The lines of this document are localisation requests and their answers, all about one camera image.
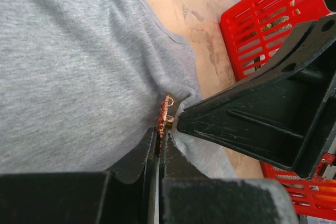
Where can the grey sleeveless shirt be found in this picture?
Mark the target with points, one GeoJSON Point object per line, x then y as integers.
{"type": "Point", "coordinates": [83, 80]}

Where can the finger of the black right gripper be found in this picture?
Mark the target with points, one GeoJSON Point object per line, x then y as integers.
{"type": "Point", "coordinates": [284, 113]}

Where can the orange maple leaf brooch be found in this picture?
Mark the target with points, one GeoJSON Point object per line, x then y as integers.
{"type": "Point", "coordinates": [165, 121]}

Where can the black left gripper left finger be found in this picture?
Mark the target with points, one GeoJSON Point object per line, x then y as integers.
{"type": "Point", "coordinates": [123, 193]}

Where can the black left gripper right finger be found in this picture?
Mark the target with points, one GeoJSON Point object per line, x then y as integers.
{"type": "Point", "coordinates": [188, 196]}

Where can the red plastic basket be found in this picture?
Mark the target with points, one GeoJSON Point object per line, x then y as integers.
{"type": "Point", "coordinates": [253, 31]}

